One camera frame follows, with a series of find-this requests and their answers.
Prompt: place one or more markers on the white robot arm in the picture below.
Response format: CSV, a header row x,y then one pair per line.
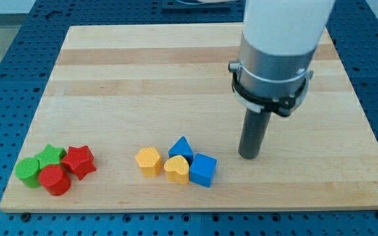
x,y
278,41

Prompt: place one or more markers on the blue triangle block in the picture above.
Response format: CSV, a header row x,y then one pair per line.
x,y
182,147

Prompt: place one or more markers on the blue cube block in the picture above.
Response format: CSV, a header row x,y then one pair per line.
x,y
202,170

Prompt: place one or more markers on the yellow heart block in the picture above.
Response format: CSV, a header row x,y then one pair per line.
x,y
177,170

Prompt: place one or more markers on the wooden board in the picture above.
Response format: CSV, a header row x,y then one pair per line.
x,y
118,89

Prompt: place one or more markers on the yellow hexagon block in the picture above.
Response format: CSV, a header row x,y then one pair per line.
x,y
149,162

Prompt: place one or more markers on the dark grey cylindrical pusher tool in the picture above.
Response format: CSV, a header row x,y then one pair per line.
x,y
253,131

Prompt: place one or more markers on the red star block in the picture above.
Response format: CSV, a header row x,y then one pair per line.
x,y
79,161

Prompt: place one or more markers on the green star block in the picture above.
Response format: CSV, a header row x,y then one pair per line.
x,y
50,156

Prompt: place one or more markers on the red cylinder block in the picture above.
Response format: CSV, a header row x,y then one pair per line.
x,y
55,180

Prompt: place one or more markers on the green cylinder block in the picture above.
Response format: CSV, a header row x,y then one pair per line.
x,y
27,171

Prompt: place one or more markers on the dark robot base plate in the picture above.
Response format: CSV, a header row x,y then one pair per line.
x,y
192,6

